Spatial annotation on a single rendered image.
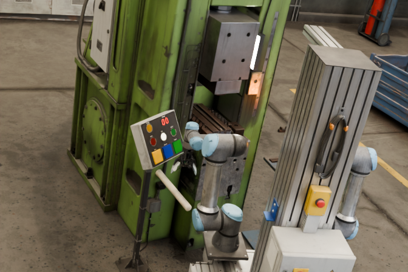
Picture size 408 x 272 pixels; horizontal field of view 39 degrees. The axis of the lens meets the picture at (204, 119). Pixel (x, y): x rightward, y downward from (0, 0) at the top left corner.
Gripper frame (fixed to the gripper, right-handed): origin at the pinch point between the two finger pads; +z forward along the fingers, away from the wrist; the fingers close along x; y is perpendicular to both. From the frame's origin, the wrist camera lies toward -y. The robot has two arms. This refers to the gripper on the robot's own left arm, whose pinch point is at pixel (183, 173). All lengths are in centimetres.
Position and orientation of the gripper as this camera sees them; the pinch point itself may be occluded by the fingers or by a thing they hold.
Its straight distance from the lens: 349.7
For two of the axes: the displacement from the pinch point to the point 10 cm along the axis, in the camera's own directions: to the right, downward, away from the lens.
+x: 9.8, 0.9, 1.9
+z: -1.7, 8.9, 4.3
